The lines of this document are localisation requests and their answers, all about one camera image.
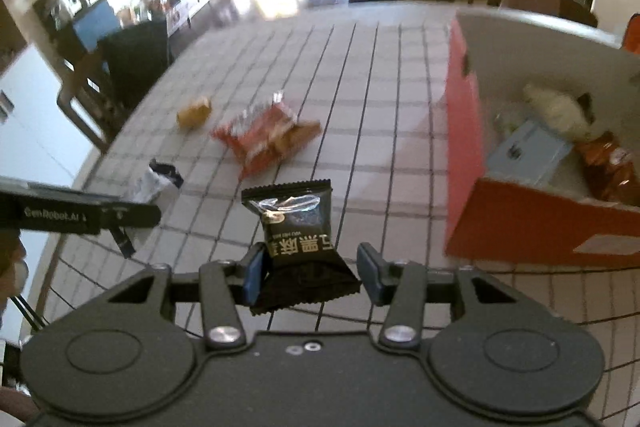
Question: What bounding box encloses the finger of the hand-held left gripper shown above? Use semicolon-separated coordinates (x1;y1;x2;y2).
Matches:
109;227;137;259
99;199;162;235

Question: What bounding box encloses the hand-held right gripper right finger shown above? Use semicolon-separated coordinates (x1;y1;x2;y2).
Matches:
356;242;531;350

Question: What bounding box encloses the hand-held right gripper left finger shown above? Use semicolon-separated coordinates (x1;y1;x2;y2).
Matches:
105;242;268;349

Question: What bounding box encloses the white-grey snack packet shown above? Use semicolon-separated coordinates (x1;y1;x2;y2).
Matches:
131;159;185;204

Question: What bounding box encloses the black snack packet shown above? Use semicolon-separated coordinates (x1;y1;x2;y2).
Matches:
241;179;362;315

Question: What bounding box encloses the orange cardboard box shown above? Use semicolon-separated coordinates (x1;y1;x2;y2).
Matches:
444;9;640;269

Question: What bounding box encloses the blue-grey snack packet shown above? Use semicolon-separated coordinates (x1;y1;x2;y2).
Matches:
486;119;575;188

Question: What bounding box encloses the pale green-white snack packet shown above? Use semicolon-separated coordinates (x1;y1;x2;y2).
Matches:
522;83;593;142

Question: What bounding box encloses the brown candy packet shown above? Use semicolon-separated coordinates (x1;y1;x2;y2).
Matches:
574;131;640;204

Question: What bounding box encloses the person's left hand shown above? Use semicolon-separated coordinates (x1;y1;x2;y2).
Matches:
0;234;28;308

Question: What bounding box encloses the light wooden chair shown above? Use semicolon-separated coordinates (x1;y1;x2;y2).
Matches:
56;52;126;154

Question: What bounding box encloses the small yellow snack packet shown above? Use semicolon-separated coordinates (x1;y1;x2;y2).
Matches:
176;96;213;129

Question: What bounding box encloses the red chip bag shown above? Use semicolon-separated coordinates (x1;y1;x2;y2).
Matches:
209;91;322;180

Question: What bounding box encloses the dark chair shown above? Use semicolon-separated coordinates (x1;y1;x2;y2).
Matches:
97;21;173;112

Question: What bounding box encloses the blue panel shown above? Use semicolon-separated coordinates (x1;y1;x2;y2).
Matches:
72;0;123;55

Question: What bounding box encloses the white grid tablecloth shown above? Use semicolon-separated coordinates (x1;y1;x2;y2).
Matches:
20;2;640;427

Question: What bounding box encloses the dark sideboard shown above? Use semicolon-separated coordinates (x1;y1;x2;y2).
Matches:
165;0;241;52

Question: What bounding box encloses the black cable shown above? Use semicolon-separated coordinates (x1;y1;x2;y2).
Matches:
12;294;48;333

